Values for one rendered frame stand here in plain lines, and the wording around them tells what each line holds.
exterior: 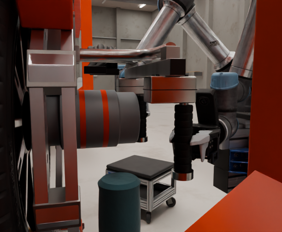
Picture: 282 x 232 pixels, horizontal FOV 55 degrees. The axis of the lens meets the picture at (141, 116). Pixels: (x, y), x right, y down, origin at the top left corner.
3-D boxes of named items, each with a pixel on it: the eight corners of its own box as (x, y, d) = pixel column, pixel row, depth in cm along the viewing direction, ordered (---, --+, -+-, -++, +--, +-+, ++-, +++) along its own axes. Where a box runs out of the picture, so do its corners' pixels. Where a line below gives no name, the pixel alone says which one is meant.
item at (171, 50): (71, 64, 61) (70, 16, 60) (152, 66, 66) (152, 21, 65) (71, 58, 44) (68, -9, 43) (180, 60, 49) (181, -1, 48)
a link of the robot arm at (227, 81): (219, 73, 84) (217, 107, 86) (206, 72, 75) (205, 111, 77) (244, 72, 80) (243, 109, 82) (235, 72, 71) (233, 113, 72)
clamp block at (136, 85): (115, 94, 85) (115, 77, 85) (143, 93, 88) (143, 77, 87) (118, 95, 80) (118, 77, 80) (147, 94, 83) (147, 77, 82)
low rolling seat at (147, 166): (177, 205, 204) (178, 162, 200) (151, 226, 175) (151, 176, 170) (132, 192, 229) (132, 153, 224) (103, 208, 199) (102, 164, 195)
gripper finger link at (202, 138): (205, 169, 50) (212, 157, 59) (206, 138, 49) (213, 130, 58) (188, 167, 51) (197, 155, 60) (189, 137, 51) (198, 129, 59)
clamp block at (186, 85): (143, 101, 53) (143, 74, 52) (185, 101, 55) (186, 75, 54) (149, 104, 48) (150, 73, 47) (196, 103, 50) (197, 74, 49)
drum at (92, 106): (49, 143, 70) (47, 89, 68) (130, 139, 75) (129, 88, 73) (44, 158, 57) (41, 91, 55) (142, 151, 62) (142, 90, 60)
